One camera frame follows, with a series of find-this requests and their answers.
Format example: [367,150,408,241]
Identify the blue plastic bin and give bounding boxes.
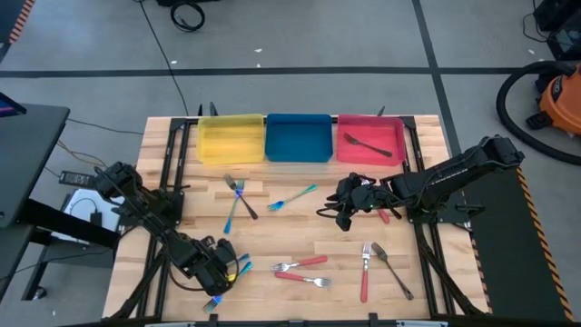
[264,113,335,164]

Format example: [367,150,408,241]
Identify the black hazard striped mat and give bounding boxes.
[455,158,576,322]

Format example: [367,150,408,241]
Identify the black desk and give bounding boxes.
[0,103,122,303]

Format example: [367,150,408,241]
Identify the long black floor cable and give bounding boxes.
[137,0,190,117]

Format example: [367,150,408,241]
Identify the orange shop vacuum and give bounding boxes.
[526,63,581,137]

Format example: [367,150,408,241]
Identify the black equipment stack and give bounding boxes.
[533,0,581,63]

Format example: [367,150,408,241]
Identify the pink plastic bin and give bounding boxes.
[336,113,409,165]

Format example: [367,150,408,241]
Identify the black power adapter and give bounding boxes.
[59,170,96,187]

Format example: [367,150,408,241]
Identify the black aluminium table frame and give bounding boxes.
[108,115,491,327]

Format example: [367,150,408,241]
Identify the yellow floor cable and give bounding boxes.
[56,140,108,169]

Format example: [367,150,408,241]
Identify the black hazard striped ramp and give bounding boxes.
[0,0,36,45]

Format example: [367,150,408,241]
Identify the orange vacuum cleaner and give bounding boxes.
[495,60,581,167]

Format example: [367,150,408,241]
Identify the thin grey floor cable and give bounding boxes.
[67,118,144,136]

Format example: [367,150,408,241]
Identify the yellow plastic bin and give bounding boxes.
[195,113,266,166]

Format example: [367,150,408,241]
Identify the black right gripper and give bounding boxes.
[316,173,387,232]

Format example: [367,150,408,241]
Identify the blue laptop screen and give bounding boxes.
[0,92,27,118]

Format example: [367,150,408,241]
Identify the coiled black cable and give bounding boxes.
[170,1,206,34]

